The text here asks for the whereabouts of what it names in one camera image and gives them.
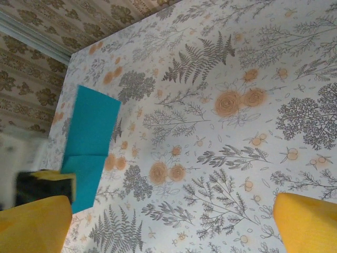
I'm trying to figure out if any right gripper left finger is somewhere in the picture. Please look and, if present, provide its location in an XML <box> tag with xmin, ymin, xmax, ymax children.
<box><xmin>0</xmin><ymin>194</ymin><xmax>73</xmax><ymax>253</ymax></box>

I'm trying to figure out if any aluminium corner post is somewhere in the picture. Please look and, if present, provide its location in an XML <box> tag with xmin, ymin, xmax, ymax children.
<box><xmin>0</xmin><ymin>12</ymin><xmax>71</xmax><ymax>64</ymax></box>

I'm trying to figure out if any teal square paper sheet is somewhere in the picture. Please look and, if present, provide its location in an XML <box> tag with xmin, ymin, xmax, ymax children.
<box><xmin>60</xmin><ymin>84</ymin><xmax>122</xmax><ymax>215</ymax></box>

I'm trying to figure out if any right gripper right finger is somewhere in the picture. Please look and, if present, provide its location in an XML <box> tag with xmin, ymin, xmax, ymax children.
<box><xmin>273</xmin><ymin>192</ymin><xmax>337</xmax><ymax>253</ymax></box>

